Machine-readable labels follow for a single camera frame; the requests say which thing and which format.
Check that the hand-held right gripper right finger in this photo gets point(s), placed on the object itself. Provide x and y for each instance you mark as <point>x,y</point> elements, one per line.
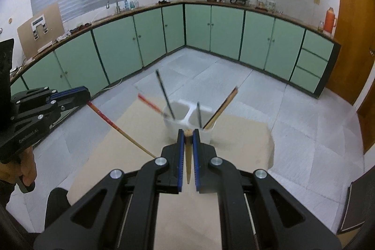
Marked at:
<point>196,159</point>

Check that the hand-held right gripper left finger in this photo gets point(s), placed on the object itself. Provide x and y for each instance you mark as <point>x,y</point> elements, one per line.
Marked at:
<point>181,159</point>

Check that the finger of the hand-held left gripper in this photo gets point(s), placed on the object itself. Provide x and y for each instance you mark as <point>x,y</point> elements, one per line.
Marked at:
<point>67,105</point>
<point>70,92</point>

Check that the light wooden chopstick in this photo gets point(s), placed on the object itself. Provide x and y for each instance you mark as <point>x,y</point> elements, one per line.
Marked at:
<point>189,156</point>

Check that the white two-compartment utensil holder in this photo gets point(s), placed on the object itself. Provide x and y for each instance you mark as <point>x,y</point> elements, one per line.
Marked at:
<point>178,124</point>

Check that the black chopstick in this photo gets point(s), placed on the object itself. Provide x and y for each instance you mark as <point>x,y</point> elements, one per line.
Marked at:
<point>199,115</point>
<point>164,93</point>

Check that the red chopstick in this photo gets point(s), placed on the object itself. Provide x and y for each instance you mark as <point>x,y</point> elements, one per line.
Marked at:
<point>151,105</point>
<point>117,128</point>

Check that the brown wooden chopstick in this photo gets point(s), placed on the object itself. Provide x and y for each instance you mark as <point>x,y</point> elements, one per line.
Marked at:
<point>221,106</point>
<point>226,103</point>

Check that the person's left hand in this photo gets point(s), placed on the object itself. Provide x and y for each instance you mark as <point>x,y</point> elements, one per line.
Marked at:
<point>28,168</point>

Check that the brown cardboard sheet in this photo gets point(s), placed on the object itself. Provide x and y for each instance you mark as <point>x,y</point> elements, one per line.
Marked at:
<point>123,156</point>

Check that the brown cardboard board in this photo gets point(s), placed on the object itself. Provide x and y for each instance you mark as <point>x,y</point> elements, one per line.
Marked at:
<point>27,39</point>

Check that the white device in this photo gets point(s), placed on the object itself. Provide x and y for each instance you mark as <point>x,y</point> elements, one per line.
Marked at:
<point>38,24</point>

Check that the bottles beside faucet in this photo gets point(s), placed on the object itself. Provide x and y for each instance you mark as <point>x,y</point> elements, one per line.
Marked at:
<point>131,4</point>

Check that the row of green lower cabinets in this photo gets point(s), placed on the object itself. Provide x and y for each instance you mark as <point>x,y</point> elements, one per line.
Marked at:
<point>225,30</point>

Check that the black flat board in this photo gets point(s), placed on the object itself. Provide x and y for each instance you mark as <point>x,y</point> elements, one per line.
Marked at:
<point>353,209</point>

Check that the group of glass jars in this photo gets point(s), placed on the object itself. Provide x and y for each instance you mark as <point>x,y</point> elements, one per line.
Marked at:
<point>263,5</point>

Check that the brown wooden door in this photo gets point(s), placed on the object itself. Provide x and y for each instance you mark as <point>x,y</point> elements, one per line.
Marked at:
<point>369,124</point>
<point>354,42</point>

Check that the small jar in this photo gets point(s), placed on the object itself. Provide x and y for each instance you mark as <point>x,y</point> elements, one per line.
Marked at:
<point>321,26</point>

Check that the orange gas cylinder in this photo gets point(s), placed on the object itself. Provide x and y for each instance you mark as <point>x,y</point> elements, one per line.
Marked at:
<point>330,21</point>

